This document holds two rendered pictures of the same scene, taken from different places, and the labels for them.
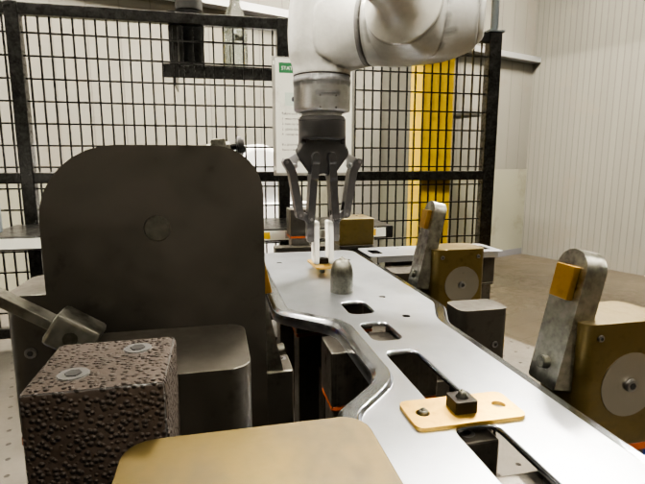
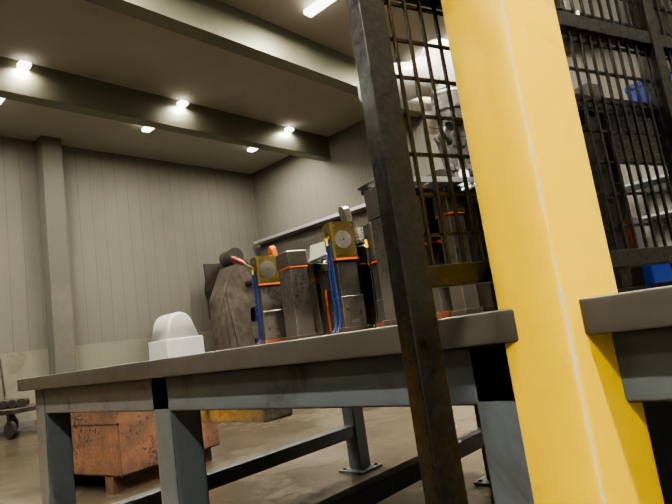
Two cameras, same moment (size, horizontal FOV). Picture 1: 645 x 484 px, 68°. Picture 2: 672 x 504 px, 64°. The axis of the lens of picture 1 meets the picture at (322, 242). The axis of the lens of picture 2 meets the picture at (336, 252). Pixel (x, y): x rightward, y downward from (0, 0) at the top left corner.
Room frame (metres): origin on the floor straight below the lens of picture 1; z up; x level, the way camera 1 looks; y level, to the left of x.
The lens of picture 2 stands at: (2.05, -0.75, 0.70)
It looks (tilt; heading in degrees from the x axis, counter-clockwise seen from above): 9 degrees up; 164
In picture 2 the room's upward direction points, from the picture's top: 8 degrees counter-clockwise
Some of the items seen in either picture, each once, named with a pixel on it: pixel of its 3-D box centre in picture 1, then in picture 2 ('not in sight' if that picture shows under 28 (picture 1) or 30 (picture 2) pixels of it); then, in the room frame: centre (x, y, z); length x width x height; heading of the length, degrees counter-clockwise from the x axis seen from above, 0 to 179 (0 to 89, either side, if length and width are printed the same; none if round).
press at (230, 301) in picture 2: not in sight; (246, 316); (-8.22, 0.33, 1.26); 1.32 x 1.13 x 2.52; 122
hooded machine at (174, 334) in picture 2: not in sight; (178, 355); (-7.73, -0.94, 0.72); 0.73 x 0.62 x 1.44; 122
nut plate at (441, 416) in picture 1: (461, 404); not in sight; (0.32, -0.10, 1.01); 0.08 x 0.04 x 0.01; 102
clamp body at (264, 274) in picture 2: not in sight; (266, 300); (-0.21, -0.42, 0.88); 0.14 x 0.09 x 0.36; 103
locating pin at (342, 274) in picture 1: (341, 279); not in sight; (0.66, -0.03, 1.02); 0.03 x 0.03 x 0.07
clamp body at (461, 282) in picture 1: (455, 347); not in sight; (0.77, -0.23, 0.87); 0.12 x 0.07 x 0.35; 103
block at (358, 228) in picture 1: (350, 293); not in sight; (1.07, -0.07, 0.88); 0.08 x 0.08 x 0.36; 13
